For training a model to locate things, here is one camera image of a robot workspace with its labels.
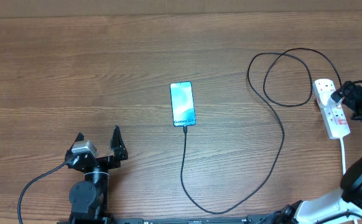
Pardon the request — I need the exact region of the black USB charging cable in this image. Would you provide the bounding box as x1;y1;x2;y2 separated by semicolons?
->
180;47;343;215

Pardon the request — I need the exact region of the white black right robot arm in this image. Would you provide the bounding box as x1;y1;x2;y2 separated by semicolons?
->
261;79;362;223

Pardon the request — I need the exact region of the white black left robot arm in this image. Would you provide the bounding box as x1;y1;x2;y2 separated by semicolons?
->
17;126;128;223

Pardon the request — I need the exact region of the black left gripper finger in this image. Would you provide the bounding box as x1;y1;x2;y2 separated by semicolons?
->
74;133;84;143
109;126;128;161

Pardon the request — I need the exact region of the blue Galaxy smartphone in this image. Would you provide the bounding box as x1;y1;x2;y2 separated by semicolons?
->
170;82;197;127

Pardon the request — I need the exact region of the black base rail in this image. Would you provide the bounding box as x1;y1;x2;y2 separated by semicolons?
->
58;211;279;224

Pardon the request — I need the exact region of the white power strip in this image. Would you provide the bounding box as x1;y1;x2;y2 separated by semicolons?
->
313;79;350;139

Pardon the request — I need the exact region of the white charger plug adapter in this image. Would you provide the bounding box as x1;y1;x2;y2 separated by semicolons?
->
318;91;343;108

